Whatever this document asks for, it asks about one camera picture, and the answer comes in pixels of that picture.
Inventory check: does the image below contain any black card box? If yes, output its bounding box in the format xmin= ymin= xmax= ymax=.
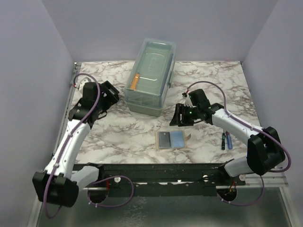
xmin=100 ymin=81 xmax=119 ymax=108

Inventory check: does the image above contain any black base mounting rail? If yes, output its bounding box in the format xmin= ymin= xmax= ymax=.
xmin=78 ymin=162 xmax=247 ymax=197

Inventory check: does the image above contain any black VIP credit card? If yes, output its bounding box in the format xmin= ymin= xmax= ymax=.
xmin=158 ymin=131 xmax=171 ymax=148

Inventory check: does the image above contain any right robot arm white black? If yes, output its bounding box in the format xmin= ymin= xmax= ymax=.
xmin=170 ymin=89 xmax=285 ymax=185

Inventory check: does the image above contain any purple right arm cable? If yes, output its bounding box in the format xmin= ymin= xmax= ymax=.
xmin=182 ymin=81 xmax=292 ymax=206

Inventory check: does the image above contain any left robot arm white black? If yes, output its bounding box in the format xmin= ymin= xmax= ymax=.
xmin=32 ymin=82 xmax=107 ymax=207

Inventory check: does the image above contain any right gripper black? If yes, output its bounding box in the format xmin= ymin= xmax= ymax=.
xmin=169 ymin=103 xmax=200 ymax=127

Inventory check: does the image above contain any orange tool inside toolbox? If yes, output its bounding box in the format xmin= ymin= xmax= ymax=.
xmin=130 ymin=73 xmax=140 ymax=90

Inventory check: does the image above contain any black green screwdriver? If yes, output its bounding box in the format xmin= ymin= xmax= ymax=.
xmin=221 ymin=131 xmax=225 ymax=150

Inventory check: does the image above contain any translucent green plastic toolbox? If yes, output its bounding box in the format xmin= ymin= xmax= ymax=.
xmin=125 ymin=38 xmax=176 ymax=117

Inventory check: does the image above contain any aluminium extrusion rail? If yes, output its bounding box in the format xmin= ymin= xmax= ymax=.
xmin=236 ymin=169 xmax=288 ymax=189

